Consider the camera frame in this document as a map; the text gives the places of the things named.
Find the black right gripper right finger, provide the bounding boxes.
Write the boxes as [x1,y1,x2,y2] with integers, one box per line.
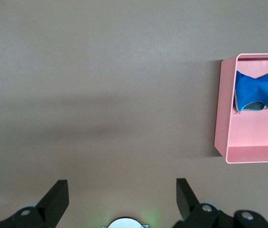
[173,178,268,228]

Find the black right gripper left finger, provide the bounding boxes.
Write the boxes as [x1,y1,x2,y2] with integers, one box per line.
[0,179,68,228]

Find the blue cloth with grey edge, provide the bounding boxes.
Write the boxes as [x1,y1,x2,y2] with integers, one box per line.
[233,70,268,114]

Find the pink plastic bin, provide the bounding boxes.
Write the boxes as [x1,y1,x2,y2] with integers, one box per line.
[214,53,268,165]

